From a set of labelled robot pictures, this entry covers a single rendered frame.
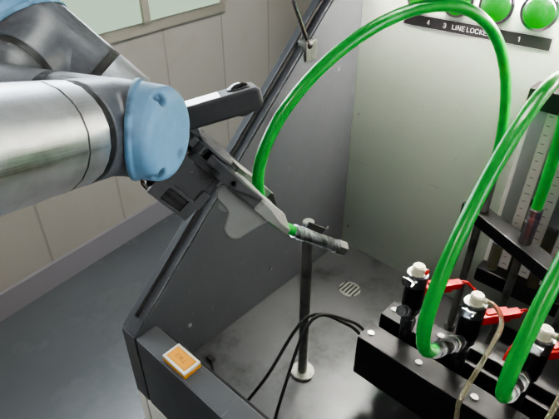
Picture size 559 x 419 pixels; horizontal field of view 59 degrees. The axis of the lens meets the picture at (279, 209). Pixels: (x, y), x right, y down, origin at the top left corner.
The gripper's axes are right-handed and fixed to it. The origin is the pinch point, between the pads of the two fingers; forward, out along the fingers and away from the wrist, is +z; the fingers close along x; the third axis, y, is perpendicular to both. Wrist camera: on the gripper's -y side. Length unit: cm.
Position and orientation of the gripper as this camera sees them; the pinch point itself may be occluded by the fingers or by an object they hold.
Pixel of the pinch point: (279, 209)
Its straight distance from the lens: 59.3
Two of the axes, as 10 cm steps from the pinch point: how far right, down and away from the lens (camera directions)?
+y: -6.8, 7.2, 1.3
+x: 1.9, 3.5, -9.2
